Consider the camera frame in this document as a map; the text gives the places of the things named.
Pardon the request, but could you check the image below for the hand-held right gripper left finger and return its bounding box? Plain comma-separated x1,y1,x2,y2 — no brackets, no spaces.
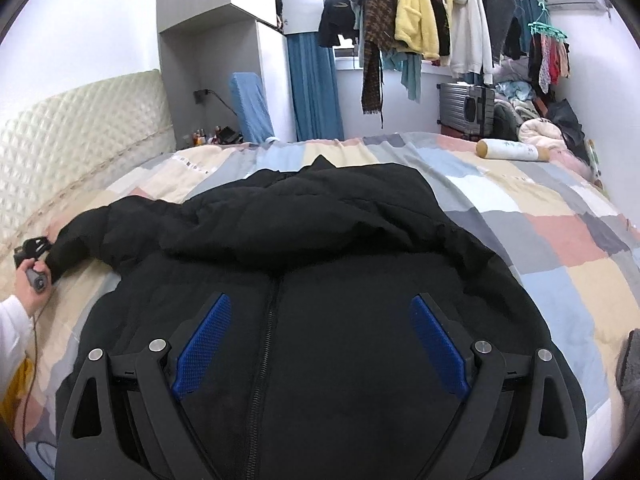
55,292,234,480

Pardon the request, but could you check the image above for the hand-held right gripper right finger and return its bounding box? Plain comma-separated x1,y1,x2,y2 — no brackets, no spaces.
409,293,587,480

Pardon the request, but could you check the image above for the black puffer jacket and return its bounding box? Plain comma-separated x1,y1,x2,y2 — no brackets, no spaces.
44,155,589,480

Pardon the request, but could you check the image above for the person's left forearm white sleeve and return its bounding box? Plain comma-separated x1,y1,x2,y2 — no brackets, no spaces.
0,294,35,403

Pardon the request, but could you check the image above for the pile of clothes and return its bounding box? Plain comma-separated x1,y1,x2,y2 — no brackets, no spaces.
492,59,603,173

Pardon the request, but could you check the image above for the person's left hand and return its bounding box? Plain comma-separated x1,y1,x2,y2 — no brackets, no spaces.
12,259,52,320

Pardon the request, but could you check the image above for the cream quilted headboard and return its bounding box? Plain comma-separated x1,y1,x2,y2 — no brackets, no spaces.
0,68,177,266

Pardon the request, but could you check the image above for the yellow cloth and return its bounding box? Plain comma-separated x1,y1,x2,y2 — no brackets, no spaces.
0,357,36,413

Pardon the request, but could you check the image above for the pastel patchwork blanket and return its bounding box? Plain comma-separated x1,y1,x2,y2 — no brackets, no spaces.
0,132,640,468

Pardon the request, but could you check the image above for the grey fuzzy cloth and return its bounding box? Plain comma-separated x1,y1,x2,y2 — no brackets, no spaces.
615,328,640,413

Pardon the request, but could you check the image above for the group of small bedside bottles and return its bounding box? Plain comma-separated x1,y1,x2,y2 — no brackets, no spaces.
181,127,217,148

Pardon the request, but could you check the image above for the silver suitcase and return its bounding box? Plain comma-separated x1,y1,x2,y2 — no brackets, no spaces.
436,81,496,142

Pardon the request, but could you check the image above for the teal scarf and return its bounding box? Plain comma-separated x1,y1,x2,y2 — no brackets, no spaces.
382,50,424,105

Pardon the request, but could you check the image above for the blue curtain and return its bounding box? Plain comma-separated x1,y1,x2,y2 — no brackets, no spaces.
285,31,346,142

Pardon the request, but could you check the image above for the hanging small garments bunch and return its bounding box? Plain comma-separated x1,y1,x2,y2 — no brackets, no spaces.
526,34,572,95

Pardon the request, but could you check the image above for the white hoodie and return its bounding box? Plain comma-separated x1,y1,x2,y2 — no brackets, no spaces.
446,0,497,87

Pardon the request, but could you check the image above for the brown plaid scarf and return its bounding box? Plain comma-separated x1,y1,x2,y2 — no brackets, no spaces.
359,0,399,116

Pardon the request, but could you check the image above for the yellow fleece jacket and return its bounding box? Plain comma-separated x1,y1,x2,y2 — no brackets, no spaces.
392,0,456,61

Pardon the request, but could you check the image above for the green clip hanger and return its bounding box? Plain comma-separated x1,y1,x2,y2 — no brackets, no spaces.
527,0,569,42

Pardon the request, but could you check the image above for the hanging black printed garment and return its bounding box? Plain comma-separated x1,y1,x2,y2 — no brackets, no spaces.
425,0,457,57

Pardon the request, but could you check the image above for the hanging black jacket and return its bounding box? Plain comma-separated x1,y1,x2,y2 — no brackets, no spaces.
317,0,370,49

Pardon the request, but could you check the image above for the dark grey coat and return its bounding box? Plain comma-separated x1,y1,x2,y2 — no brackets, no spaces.
462,0,532,62

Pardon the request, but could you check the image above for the white air conditioner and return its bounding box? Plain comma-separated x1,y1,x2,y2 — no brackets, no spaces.
544,0,614,15

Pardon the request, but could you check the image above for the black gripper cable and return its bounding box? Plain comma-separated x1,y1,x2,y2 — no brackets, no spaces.
17,280,57,472

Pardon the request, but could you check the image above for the grey wall cabinet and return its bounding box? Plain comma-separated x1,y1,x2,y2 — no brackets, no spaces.
157,0,294,152

